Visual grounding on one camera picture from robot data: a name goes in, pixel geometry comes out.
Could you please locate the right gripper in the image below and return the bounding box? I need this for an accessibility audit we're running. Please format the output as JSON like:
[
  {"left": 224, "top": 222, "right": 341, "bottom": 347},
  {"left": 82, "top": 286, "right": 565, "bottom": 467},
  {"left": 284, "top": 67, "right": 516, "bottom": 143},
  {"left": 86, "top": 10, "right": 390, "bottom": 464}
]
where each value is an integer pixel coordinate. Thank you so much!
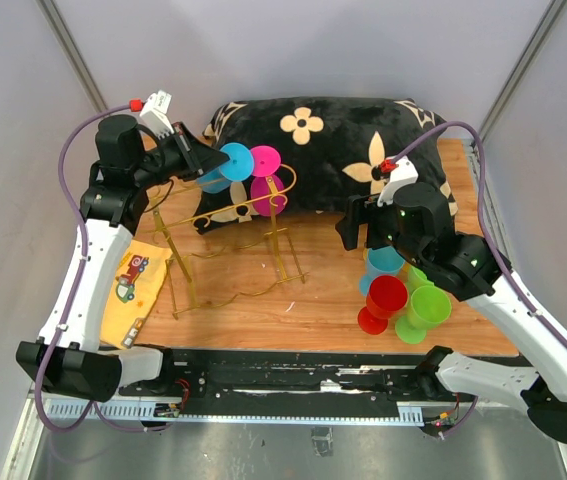
[{"left": 335, "top": 192, "right": 428, "bottom": 270}]

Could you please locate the blue wine glass back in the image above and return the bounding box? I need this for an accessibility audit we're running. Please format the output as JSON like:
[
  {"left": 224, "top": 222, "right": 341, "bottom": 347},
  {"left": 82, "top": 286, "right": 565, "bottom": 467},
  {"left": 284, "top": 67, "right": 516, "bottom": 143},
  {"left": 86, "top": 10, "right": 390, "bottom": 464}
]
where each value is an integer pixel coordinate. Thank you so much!
[{"left": 196, "top": 142, "right": 255, "bottom": 194}]

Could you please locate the blue wine glass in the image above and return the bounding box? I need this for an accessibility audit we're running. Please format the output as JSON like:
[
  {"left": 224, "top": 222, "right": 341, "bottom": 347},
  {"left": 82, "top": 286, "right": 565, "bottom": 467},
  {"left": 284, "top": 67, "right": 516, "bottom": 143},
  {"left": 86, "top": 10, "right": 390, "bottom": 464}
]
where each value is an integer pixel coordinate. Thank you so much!
[
  {"left": 359, "top": 246, "right": 405, "bottom": 296},
  {"left": 196, "top": 142, "right": 255, "bottom": 194}
]

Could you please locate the blue wine glass front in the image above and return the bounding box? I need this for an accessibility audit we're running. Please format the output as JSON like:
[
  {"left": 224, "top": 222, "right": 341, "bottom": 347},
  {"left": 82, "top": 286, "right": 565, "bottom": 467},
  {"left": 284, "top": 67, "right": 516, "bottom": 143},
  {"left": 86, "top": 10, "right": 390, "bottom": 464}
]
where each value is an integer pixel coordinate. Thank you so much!
[{"left": 359, "top": 246, "right": 405, "bottom": 296}]

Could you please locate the magenta wine glass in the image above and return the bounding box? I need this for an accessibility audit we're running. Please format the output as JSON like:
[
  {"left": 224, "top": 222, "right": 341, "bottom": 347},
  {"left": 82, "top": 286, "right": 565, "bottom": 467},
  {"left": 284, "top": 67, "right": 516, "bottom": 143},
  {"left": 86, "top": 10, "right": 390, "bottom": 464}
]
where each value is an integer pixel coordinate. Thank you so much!
[{"left": 250, "top": 145, "right": 284, "bottom": 217}]

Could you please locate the red wine glass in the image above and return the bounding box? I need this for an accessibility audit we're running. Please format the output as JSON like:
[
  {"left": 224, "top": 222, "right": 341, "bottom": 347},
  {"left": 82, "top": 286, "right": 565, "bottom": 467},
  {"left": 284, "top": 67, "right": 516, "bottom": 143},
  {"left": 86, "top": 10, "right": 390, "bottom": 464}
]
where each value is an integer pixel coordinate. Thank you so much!
[{"left": 357, "top": 275, "right": 409, "bottom": 335}]

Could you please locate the green wine glass back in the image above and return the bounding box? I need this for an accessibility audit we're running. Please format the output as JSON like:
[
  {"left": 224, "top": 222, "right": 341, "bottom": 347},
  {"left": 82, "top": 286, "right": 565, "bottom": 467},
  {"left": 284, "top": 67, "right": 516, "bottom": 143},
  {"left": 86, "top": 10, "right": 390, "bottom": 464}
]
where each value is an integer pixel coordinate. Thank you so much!
[{"left": 395, "top": 285, "right": 452, "bottom": 345}]

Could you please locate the green wine glass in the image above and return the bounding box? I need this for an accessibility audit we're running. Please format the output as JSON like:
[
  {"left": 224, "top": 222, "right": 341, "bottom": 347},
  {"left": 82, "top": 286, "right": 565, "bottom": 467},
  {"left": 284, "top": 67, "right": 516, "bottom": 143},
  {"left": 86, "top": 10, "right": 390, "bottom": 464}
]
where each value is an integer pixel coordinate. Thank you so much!
[
  {"left": 395, "top": 285, "right": 452, "bottom": 345},
  {"left": 407, "top": 266, "right": 434, "bottom": 292}
]

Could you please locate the green wine glass front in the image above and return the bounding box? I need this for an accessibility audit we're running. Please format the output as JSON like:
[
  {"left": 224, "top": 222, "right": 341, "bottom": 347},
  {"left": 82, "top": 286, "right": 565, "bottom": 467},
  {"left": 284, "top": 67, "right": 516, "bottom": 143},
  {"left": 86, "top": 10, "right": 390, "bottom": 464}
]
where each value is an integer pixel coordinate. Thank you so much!
[{"left": 407, "top": 266, "right": 434, "bottom": 292}]

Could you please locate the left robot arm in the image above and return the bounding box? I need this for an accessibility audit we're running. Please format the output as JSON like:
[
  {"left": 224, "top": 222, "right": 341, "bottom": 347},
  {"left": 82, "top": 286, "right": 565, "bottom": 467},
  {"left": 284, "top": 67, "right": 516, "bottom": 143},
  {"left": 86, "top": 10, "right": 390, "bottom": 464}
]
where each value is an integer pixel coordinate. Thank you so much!
[{"left": 15, "top": 114, "right": 229, "bottom": 402}]

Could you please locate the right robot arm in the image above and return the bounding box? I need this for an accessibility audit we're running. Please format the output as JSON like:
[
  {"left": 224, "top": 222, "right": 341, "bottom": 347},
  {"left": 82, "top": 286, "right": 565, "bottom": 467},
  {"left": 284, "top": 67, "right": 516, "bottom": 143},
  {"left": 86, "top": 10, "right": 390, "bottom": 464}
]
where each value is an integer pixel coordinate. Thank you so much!
[{"left": 336, "top": 182, "right": 567, "bottom": 444}]

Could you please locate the black floral pillow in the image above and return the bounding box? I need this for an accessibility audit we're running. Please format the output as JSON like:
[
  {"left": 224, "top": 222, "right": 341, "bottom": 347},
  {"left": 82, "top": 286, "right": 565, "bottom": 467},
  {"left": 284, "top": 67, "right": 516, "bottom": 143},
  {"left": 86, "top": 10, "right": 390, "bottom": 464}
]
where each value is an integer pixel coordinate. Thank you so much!
[{"left": 203, "top": 97, "right": 444, "bottom": 213}]

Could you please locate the yellow truck print cloth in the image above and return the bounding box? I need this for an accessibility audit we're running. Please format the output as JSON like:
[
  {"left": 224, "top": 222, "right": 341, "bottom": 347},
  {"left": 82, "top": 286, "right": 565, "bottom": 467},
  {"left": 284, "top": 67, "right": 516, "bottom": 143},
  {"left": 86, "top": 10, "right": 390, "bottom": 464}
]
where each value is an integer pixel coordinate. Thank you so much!
[{"left": 100, "top": 240, "right": 172, "bottom": 349}]

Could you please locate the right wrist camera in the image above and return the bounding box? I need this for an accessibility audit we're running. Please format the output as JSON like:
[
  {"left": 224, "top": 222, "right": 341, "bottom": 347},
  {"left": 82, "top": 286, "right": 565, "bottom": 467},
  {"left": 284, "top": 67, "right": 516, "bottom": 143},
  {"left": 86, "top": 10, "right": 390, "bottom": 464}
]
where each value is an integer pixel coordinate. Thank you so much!
[{"left": 377, "top": 156, "right": 418, "bottom": 207}]

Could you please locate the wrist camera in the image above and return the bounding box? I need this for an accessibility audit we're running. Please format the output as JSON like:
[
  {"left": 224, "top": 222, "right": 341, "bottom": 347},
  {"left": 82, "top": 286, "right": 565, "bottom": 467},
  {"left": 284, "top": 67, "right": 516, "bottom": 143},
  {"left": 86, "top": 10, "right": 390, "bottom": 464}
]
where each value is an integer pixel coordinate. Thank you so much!
[
  {"left": 377, "top": 156, "right": 418, "bottom": 207},
  {"left": 140, "top": 90, "right": 174, "bottom": 138}
]

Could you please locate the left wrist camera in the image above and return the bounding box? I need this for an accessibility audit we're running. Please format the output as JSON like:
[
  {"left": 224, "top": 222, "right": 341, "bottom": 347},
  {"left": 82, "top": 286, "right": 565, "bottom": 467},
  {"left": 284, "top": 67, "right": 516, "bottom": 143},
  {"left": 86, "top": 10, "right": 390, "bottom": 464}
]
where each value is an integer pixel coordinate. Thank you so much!
[{"left": 140, "top": 90, "right": 174, "bottom": 138}]

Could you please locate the gold wire glass rack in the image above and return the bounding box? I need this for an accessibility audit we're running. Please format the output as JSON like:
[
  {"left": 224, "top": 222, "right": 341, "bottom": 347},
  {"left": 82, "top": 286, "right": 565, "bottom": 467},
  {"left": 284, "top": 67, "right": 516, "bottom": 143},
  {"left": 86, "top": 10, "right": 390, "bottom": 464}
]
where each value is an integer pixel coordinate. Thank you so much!
[{"left": 139, "top": 164, "right": 307, "bottom": 319}]

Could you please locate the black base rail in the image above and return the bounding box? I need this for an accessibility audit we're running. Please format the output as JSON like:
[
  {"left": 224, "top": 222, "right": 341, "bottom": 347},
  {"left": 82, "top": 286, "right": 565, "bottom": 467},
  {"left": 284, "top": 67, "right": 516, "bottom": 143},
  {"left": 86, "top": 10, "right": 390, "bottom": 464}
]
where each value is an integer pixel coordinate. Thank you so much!
[{"left": 118, "top": 349, "right": 472, "bottom": 421}]

